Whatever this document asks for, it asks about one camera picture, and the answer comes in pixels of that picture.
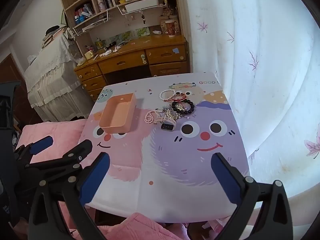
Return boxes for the long white box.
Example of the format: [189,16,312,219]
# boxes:
[124,0,161,13]

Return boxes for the black bead bracelet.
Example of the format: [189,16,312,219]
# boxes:
[171,99,195,114]

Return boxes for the stack of books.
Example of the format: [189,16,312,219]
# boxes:
[41,26,67,48]

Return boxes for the orange plastic box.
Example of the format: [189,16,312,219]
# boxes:
[99,93,137,134]

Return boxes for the red hoop bracelet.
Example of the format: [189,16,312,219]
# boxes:
[170,93,187,103]

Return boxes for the white pearl bracelet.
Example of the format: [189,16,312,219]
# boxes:
[159,89,175,101]

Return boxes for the silver rhinestone ornament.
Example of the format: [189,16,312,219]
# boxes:
[162,106,181,120]

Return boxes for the pink pearl necklace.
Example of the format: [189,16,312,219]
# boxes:
[144,110,163,125]

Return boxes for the white lace cover cloth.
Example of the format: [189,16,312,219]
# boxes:
[24,31,95,123]

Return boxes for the white strap smart watch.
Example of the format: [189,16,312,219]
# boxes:
[155,114,177,131]

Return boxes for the cartoon printed tablecloth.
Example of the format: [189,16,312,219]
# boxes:
[79,72,250,223]

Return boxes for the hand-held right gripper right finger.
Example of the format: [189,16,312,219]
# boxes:
[211,152,293,240]

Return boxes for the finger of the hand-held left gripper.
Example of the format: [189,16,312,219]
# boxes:
[14,135,54,166]
[24,139,93,182]

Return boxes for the red paper cup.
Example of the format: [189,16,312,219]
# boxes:
[165,19,176,38]

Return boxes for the white leaf print curtain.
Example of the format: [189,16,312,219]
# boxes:
[180,0,320,240]

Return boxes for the pink blanket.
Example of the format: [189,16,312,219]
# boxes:
[14,119,190,240]

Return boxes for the white wire rack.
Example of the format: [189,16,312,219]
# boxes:
[72,10,113,35]

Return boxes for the brown wooden door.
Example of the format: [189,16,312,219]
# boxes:
[0,53,27,90]

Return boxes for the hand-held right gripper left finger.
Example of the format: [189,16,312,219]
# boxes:
[28,152,111,240]

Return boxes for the wooden desk with drawers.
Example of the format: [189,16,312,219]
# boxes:
[74,34,191,102]

